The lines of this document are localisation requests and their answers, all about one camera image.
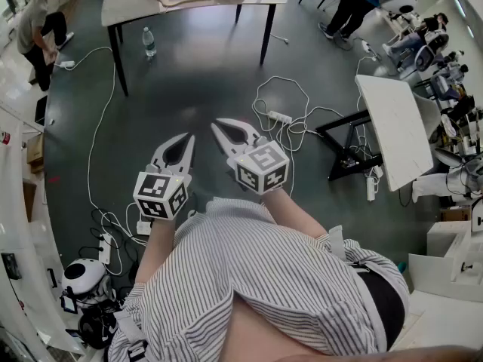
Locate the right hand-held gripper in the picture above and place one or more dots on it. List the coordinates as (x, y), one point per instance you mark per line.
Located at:
(264, 158)

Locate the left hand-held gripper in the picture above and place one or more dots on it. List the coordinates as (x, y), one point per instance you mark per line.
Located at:
(154, 187)

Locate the person's right forearm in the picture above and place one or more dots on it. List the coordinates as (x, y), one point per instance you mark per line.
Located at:
(290, 213)

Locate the person's left forearm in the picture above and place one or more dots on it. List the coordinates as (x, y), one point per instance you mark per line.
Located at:
(154, 247)

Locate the brown cardboard box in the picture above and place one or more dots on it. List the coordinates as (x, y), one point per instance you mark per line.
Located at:
(35, 149)

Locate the white power strip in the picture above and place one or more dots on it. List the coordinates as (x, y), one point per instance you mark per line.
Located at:
(66, 65)
(280, 117)
(144, 227)
(368, 47)
(105, 249)
(371, 189)

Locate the clear plastic water bottle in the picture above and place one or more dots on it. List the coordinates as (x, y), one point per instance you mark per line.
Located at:
(149, 43)

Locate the person's striped shirt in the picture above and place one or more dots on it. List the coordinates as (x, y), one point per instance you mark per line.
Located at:
(245, 258)

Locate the grey stone-look table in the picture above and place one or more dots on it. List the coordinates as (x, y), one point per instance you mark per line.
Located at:
(226, 6)

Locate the black flat monitor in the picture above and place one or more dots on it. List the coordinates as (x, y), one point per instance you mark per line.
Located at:
(40, 109)

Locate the white round robot head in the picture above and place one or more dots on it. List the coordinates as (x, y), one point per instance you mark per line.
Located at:
(81, 273)

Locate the red white can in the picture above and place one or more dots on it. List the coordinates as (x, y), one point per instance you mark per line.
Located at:
(4, 137)

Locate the black round device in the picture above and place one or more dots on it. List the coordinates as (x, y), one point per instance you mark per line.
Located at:
(94, 328)

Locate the white shell chair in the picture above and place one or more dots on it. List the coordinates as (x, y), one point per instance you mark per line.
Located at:
(428, 111)

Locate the person's chest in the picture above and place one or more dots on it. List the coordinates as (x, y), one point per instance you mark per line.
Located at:
(264, 334)

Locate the white blue office chair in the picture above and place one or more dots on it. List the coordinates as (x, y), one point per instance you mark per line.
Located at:
(424, 57)

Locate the person's black worn pack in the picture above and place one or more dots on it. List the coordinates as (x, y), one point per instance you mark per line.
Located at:
(385, 307)

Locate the white compartment organizer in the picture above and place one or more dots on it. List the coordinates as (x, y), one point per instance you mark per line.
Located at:
(434, 273)

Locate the white table black frame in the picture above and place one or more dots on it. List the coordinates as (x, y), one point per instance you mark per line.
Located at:
(396, 126)

